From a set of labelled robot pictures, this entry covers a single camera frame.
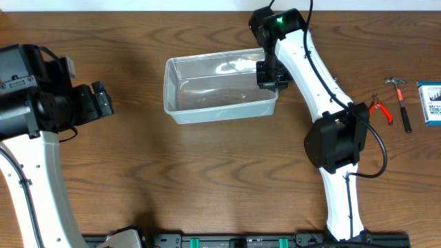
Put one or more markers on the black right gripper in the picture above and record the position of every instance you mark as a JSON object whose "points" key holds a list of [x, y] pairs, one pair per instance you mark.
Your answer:
{"points": [[270, 79]]}

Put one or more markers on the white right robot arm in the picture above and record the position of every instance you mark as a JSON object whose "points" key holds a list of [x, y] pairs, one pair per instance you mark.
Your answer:
{"points": [[339, 130]]}

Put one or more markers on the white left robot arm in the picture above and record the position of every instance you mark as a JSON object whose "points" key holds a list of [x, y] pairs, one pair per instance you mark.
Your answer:
{"points": [[38, 101]]}

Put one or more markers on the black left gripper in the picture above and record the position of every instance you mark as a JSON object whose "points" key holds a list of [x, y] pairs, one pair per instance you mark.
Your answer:
{"points": [[101, 100]]}

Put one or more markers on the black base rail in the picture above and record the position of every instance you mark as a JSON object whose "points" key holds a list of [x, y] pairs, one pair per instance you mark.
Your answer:
{"points": [[132, 238]]}

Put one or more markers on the clear plastic container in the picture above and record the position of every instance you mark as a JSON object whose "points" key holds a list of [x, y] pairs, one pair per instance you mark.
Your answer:
{"points": [[216, 87]]}

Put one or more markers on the small red black hammer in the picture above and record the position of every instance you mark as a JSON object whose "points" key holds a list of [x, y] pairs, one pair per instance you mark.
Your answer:
{"points": [[398, 82]]}

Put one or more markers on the red handled pliers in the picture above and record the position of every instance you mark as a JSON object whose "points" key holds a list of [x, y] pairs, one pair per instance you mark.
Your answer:
{"points": [[377, 104]]}

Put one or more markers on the blue white small box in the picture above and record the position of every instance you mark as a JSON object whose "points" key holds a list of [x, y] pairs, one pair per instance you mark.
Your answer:
{"points": [[429, 92]]}

